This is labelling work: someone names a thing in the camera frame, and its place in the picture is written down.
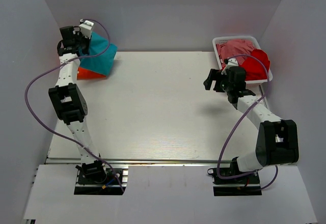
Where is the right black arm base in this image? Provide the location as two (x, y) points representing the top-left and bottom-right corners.
(207, 168), (262, 197)

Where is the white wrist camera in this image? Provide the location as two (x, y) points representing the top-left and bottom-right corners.
(222, 58), (239, 75)
(79, 19), (94, 39)

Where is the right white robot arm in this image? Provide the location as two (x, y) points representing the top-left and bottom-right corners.
(203, 66), (300, 180)

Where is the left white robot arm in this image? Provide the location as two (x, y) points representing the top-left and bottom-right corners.
(48, 21), (105, 181)

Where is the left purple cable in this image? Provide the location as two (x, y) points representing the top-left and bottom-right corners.
(24, 19), (125, 194)

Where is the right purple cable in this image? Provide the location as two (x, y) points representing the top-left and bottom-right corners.
(216, 54), (279, 191)

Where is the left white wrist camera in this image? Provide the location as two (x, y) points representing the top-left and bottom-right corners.
(79, 19), (94, 39)

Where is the teal t-shirt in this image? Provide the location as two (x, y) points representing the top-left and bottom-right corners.
(79, 31), (118, 77)

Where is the purple cable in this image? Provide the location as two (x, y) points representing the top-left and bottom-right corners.
(24, 19), (125, 194)
(216, 54), (279, 191)

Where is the pink t-shirt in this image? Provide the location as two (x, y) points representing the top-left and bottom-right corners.
(216, 39), (256, 68)

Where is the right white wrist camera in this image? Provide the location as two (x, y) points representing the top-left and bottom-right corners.
(222, 58), (239, 75)

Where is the white plastic basket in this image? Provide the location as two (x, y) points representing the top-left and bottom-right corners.
(212, 36), (273, 86)

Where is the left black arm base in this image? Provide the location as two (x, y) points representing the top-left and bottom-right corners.
(74, 165), (127, 195)

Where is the red t-shirt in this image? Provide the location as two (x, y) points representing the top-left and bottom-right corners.
(220, 49), (270, 81)

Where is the folded orange t-shirt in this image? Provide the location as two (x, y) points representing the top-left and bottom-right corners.
(77, 67), (106, 80)

